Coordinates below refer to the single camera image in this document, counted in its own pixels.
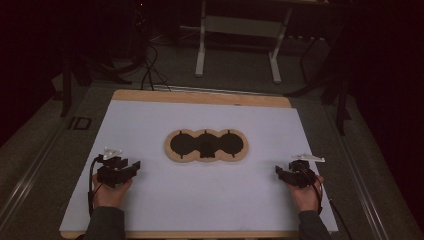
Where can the person's right hand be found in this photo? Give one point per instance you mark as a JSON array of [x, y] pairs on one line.
[[306, 198]]

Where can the white table mat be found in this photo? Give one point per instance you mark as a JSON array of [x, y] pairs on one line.
[[200, 200]]

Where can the metal floor rail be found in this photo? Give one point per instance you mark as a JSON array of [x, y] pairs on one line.
[[30, 181], [361, 186]]

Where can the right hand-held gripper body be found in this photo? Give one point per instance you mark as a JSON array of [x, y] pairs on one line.
[[301, 175]]

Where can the wooden triple-circle photo frame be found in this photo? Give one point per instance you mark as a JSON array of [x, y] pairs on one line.
[[170, 153]]

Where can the person's left hand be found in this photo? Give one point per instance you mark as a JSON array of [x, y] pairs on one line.
[[108, 196]]

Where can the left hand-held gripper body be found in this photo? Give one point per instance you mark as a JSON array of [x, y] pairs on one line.
[[111, 176]]

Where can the black tripod stand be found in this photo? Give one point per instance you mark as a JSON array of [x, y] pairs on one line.
[[340, 106], [66, 86]]

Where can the white metal stand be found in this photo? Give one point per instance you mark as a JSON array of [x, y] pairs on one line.
[[200, 50]]

